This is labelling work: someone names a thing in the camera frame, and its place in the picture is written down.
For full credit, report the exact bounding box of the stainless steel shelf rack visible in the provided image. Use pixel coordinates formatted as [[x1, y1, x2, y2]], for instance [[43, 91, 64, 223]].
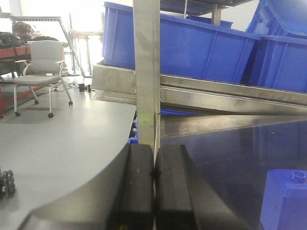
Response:
[[93, 0, 307, 147]]

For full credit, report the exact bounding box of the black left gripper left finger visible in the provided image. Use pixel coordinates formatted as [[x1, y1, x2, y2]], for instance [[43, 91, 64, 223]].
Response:
[[19, 144, 154, 230]]

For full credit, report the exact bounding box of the far left blue bin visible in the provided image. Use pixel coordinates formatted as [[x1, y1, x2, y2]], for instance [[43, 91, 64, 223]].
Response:
[[103, 2, 261, 83]]

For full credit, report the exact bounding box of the left blue plastic bin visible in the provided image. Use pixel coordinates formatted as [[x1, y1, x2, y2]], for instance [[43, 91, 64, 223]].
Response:
[[241, 0, 307, 93]]

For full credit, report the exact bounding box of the blue square bottle without cap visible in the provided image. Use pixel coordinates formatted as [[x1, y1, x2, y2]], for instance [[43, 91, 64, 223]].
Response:
[[260, 169, 307, 230]]

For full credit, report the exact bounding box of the grey office chair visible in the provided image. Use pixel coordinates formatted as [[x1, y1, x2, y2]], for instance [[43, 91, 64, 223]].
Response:
[[13, 40, 73, 118]]

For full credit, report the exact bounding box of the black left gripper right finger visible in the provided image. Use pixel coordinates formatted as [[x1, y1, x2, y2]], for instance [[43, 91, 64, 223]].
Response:
[[155, 145, 250, 230]]

